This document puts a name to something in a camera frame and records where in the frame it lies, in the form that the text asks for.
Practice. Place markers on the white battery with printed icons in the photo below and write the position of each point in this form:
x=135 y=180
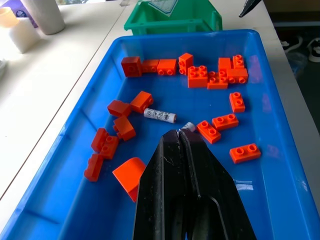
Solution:
x=160 y=116

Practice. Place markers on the white sneaker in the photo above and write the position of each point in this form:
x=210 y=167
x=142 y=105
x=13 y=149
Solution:
x=314 y=50
x=291 y=43

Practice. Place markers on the blue plastic tray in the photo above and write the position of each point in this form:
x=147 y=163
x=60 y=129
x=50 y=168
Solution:
x=275 y=190

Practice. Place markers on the purple patterned carton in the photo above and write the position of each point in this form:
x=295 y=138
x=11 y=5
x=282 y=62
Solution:
x=23 y=7

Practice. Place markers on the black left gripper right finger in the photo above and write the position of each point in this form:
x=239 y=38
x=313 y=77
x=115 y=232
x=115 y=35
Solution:
x=215 y=180

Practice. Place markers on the dark red plastic brick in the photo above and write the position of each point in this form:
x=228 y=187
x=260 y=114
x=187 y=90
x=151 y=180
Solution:
x=131 y=66

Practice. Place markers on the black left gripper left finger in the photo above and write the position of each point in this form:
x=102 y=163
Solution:
x=155 y=190

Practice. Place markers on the white cylindrical cup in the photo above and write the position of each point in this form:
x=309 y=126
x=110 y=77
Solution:
x=51 y=17

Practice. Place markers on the translucent beige cup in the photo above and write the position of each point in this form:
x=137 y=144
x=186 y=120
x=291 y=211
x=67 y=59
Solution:
x=7 y=17

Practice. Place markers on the green plastic bin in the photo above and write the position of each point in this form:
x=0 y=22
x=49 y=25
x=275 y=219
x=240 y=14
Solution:
x=170 y=25

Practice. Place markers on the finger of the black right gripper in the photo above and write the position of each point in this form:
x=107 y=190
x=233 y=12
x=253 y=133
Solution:
x=250 y=6

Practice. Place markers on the orange curved brick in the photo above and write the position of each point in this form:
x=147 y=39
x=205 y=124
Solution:
x=128 y=175

